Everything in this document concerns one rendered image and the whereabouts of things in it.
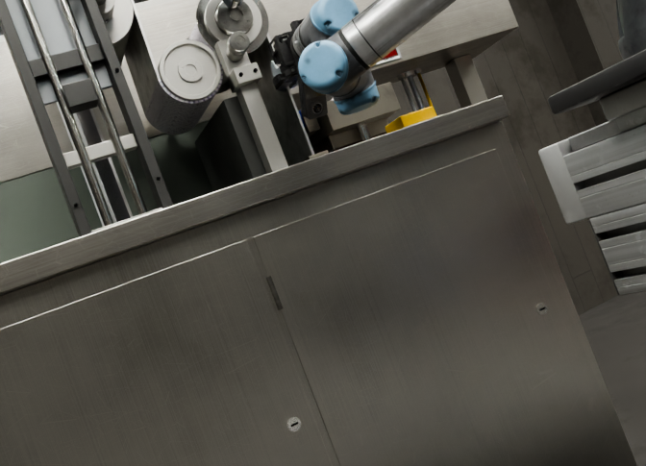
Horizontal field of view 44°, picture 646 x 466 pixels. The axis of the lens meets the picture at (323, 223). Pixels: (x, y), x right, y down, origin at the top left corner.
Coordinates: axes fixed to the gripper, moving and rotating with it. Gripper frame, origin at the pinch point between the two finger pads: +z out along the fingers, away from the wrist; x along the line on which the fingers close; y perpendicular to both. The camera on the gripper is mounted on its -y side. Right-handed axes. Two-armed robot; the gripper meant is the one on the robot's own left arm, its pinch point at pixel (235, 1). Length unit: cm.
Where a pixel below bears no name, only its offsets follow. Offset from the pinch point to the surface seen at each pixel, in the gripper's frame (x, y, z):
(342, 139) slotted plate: -13.3, -20.7, 24.5
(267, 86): -5.4, -1.8, 20.6
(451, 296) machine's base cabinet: -9, -66, 25
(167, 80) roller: 17.2, -5.2, 9.7
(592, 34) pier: -245, 118, 139
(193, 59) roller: 10.9, -3.5, 7.8
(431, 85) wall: -148, 123, 143
